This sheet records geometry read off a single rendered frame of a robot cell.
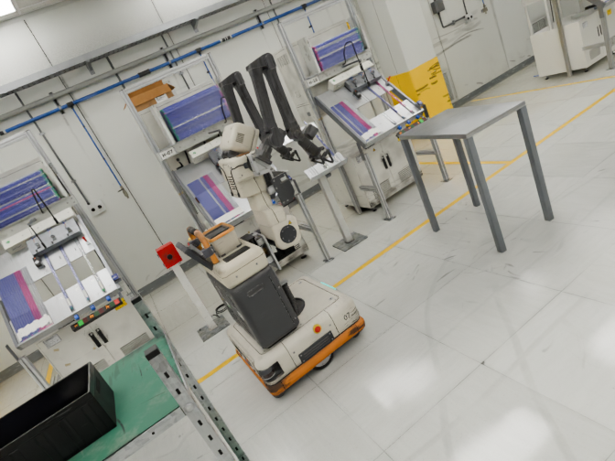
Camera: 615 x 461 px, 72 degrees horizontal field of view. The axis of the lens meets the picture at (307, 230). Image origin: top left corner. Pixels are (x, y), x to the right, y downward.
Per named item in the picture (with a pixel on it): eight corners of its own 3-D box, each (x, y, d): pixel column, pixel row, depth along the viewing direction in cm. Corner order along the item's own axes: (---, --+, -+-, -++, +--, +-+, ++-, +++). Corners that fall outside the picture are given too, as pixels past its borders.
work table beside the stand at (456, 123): (501, 252, 266) (465, 134, 239) (433, 231, 330) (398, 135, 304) (554, 218, 275) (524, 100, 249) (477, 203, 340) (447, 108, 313)
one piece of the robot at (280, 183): (277, 209, 232) (260, 174, 225) (259, 206, 257) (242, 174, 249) (301, 195, 238) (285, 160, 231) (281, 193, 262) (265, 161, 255)
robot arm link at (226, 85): (214, 79, 248) (219, 75, 239) (235, 73, 253) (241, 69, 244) (239, 153, 260) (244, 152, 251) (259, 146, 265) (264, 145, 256)
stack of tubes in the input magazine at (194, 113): (233, 114, 354) (218, 83, 346) (178, 141, 338) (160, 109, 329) (229, 116, 366) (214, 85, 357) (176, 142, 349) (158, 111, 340)
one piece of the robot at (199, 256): (222, 278, 219) (186, 254, 208) (205, 265, 250) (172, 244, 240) (235, 260, 220) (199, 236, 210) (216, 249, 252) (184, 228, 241)
